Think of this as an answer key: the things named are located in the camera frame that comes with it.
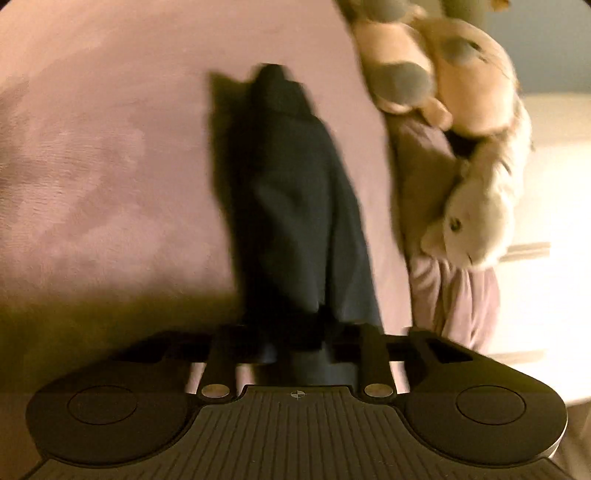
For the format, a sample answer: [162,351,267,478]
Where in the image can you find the dark navy garment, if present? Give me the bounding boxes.
[209,64,385,387]

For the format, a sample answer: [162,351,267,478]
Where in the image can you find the pink bed sheet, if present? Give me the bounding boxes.
[0,0,416,398]

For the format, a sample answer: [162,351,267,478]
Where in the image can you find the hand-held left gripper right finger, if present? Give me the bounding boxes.
[355,323,486,400]

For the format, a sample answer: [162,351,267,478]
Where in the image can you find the pink pillow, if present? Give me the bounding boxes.
[387,113,503,354]

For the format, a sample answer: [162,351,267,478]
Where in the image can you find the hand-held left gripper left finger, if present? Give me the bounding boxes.
[109,325,246,400]

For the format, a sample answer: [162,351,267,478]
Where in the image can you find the white plush toy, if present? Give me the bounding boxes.
[419,88,536,272]

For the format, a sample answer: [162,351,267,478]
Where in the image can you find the white cabinet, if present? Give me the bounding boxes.
[480,91,591,403]

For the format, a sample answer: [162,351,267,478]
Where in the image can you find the beige plush toy grey paws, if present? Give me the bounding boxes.
[337,0,515,139]

